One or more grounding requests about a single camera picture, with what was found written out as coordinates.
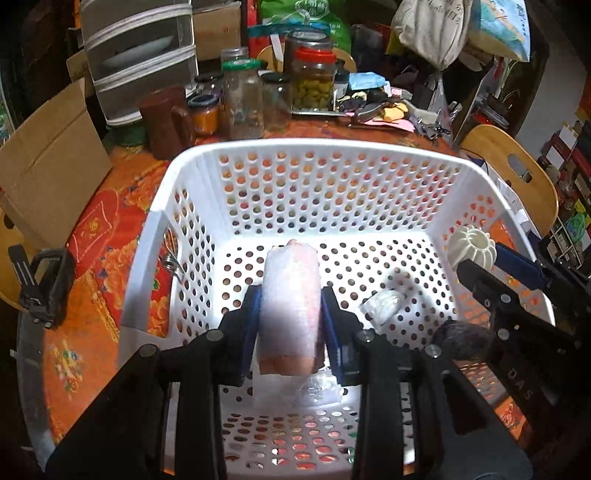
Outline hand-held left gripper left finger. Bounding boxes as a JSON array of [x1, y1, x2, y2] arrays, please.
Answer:
[[44, 285, 264, 480]]

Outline black handled pliers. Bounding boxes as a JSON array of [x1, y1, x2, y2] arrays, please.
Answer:
[[351, 102, 393, 121]]

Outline green tape roll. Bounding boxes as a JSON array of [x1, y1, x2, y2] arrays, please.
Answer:
[[113, 124, 147, 147]]

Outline green lid glass jar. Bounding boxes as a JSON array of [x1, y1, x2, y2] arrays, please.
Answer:
[[221, 59, 265, 139]]

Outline illustrated blue tote bag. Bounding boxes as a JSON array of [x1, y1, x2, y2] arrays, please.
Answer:
[[478, 0, 532, 61]]

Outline red lid glass jar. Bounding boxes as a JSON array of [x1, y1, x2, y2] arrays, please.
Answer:
[[292, 47, 337, 112]]

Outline clear plastic bag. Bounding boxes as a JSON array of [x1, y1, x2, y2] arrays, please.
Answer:
[[295, 371, 345, 407]]

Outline brown cardboard box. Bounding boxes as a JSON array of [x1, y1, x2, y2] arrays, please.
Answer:
[[191, 2, 243, 49]]

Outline open cardboard box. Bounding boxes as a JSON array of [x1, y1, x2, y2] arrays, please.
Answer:
[[0, 78, 113, 252]]

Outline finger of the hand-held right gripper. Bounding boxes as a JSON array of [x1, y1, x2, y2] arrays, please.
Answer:
[[494, 242, 591, 320], [456, 259, 583, 417]]

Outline white ribbed squishy toy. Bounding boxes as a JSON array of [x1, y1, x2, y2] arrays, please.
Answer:
[[445, 226, 498, 272]]

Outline metal clip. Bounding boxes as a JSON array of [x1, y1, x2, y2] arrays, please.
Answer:
[[161, 251, 185, 282]]

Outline black lid glass jar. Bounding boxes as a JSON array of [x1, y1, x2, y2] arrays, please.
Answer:
[[261, 74, 293, 132]]

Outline storage shelf with boxes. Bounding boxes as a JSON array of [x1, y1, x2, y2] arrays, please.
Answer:
[[538, 106, 591, 273]]

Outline green shopping bag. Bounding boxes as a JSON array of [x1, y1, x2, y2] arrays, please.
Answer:
[[257, 0, 352, 47]]

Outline brown ceramic mug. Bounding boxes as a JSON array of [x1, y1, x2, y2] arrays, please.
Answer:
[[139, 87, 195, 160]]

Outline black clamp holder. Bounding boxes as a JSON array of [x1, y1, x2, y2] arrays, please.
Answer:
[[8, 244, 77, 329]]

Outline blue cloth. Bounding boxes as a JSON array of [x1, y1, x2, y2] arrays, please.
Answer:
[[348, 71, 389, 90]]

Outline small white packet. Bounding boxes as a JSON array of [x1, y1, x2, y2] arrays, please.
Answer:
[[360, 288, 407, 329]]

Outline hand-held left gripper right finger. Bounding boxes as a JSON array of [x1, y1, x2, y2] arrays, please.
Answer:
[[321, 286, 534, 480]]

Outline white bubble wrap bundle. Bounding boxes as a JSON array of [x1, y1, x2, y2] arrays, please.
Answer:
[[256, 240, 322, 377]]

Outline white canvas tote bag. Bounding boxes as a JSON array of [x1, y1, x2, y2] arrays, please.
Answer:
[[392, 0, 474, 70]]

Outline wooden chair with handle hole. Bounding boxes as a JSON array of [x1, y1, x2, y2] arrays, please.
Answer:
[[459, 124, 559, 238]]

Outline white perforated plastic basket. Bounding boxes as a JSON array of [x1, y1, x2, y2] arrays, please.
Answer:
[[117, 137, 557, 478]]

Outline dark grey sock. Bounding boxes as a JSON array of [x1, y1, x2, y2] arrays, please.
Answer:
[[431, 320, 497, 361]]

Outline orange sauce jar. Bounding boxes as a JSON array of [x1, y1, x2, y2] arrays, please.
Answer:
[[187, 95, 220, 137]]

